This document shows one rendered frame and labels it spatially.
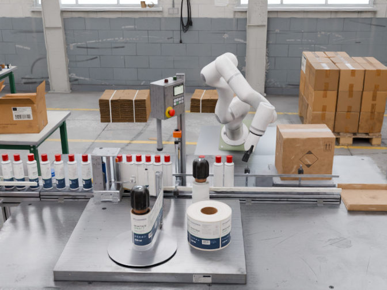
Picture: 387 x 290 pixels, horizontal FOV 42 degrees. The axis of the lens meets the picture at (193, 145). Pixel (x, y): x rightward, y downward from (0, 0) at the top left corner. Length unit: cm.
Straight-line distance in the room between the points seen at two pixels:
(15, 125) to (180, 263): 240
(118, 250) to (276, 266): 69
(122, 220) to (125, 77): 599
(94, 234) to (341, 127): 417
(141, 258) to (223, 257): 35
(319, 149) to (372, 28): 540
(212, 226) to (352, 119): 409
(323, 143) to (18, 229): 172
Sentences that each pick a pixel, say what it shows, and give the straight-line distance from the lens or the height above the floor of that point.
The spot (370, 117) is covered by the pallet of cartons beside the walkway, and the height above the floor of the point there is 34.
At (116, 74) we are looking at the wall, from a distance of 840.
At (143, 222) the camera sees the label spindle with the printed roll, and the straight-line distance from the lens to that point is 219.
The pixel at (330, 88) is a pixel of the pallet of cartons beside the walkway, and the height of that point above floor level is 67.
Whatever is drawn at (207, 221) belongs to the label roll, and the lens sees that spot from 220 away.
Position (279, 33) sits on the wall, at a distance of 805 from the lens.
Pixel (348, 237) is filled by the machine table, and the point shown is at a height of 83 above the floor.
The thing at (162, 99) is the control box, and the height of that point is 140.
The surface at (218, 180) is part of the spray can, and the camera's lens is 275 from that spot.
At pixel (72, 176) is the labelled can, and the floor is 96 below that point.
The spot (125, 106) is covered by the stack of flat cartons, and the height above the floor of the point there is 22.
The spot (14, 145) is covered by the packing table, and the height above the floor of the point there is 73.
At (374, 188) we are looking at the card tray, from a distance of 307.
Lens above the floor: 210
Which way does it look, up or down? 21 degrees down
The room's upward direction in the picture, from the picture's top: 1 degrees counter-clockwise
